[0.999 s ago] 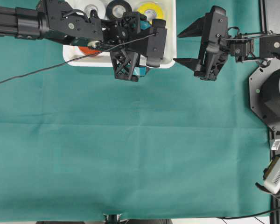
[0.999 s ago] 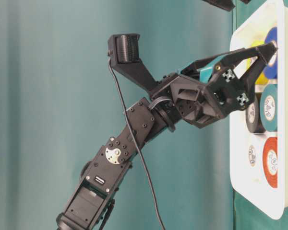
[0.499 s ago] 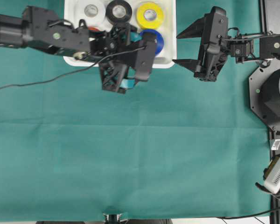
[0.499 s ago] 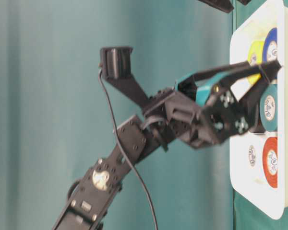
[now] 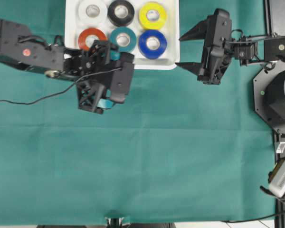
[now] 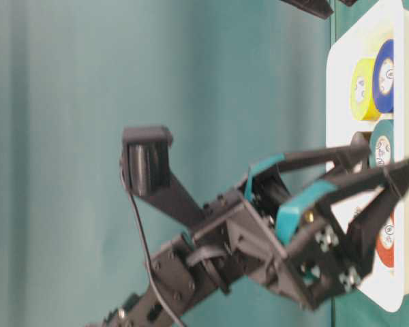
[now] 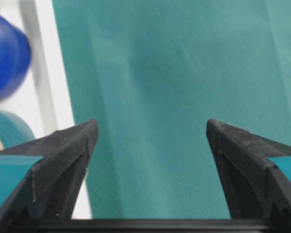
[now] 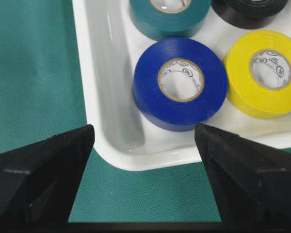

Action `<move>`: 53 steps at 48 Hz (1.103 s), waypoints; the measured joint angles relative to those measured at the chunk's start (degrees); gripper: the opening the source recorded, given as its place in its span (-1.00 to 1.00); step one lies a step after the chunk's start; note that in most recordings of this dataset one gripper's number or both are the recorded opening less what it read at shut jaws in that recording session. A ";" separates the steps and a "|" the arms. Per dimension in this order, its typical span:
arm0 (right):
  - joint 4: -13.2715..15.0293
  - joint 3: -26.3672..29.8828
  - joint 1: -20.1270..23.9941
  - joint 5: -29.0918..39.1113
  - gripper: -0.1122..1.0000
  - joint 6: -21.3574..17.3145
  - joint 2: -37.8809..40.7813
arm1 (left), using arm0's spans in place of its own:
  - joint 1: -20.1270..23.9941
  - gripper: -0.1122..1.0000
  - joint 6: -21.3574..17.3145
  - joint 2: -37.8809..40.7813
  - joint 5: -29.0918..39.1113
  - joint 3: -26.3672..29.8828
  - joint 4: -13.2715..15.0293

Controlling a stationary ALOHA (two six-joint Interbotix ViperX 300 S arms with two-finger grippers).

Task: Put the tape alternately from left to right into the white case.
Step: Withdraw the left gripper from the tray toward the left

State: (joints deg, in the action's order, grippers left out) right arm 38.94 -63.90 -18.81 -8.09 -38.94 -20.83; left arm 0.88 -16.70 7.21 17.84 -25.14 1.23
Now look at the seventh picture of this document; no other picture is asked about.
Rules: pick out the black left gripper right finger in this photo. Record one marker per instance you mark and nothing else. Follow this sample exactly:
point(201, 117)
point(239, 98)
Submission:
point(255, 173)

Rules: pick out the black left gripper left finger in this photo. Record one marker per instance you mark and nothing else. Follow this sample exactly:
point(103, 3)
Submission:
point(41, 179)

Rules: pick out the teal tape roll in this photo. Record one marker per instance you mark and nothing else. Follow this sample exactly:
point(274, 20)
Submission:
point(13, 130)

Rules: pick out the blue tape roll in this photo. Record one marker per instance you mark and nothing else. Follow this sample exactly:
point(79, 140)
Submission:
point(15, 57)

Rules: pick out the white plastic case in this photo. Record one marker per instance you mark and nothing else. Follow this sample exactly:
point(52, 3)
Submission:
point(43, 100)

